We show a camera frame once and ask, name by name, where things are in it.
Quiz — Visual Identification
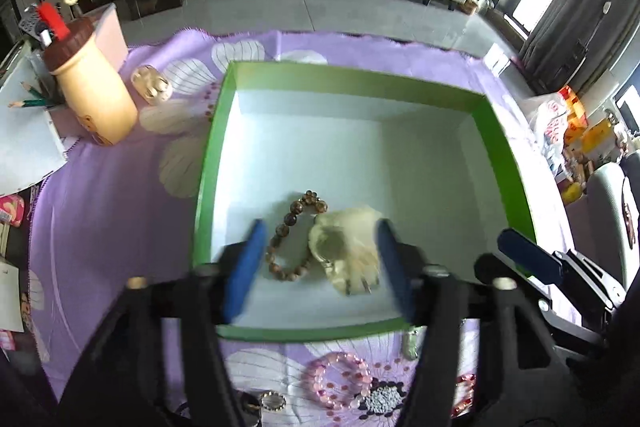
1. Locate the red and pink bead bracelet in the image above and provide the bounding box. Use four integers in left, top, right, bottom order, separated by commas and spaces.
449, 371, 476, 417

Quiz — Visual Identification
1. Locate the black wristwatch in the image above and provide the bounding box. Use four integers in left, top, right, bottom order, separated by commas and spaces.
240, 390, 288, 417

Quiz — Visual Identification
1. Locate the pink crystal bead bracelet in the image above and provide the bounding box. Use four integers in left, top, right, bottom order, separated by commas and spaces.
305, 351, 374, 410

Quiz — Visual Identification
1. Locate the brown wooden bead bracelet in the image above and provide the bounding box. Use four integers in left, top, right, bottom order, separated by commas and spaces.
264, 188, 330, 282

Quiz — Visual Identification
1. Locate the cream white wristwatch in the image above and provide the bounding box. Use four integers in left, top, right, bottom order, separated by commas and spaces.
308, 206, 382, 296

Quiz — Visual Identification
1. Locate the grey chair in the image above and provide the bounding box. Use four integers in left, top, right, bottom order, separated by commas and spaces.
587, 162, 639, 289

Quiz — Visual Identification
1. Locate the white plastic shopping bag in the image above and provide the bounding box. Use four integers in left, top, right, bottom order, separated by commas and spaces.
520, 93, 570, 176

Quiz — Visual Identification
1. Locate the green cardboard box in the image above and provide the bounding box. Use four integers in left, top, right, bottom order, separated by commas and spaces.
192, 59, 537, 344

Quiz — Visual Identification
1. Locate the yellow red gift bag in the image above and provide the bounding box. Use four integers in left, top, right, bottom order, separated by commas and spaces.
559, 86, 588, 145

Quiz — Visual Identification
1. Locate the purple floral tablecloth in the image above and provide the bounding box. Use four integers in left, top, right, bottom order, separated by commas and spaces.
29, 29, 574, 395

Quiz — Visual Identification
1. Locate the white paper sheet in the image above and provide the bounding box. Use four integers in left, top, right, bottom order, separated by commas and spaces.
0, 48, 67, 196

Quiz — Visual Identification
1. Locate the cream bottle with brown cap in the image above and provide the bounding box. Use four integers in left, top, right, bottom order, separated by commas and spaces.
37, 2, 138, 146

